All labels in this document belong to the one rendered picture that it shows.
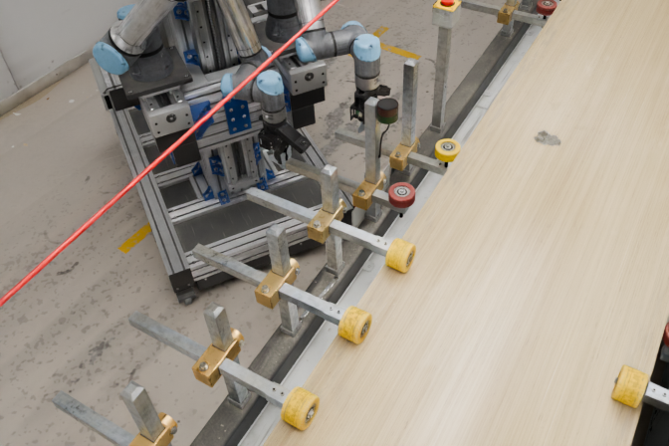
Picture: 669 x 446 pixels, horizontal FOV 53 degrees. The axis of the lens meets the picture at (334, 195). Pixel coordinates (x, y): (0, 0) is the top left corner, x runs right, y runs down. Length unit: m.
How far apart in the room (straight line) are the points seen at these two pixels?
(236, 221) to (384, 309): 1.33
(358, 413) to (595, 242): 0.82
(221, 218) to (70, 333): 0.78
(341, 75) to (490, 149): 2.02
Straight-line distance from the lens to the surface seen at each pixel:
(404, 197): 2.00
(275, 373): 1.90
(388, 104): 1.89
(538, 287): 1.84
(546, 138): 2.25
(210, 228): 2.94
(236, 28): 2.09
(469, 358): 1.68
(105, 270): 3.21
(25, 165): 3.92
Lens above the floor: 2.32
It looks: 45 degrees down
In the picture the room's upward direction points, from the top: 4 degrees counter-clockwise
